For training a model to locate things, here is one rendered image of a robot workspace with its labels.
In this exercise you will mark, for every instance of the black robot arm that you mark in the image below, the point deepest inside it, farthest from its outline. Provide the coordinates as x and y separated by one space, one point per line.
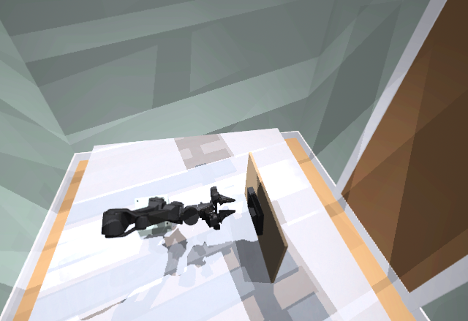
115 221

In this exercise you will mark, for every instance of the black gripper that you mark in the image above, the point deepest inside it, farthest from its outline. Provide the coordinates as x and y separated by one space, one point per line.
216 197

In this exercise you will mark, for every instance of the black picture frame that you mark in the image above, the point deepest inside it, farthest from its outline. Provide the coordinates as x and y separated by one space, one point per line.
255 210

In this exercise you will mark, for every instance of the brown flat board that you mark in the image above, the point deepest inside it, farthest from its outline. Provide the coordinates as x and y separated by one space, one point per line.
272 242

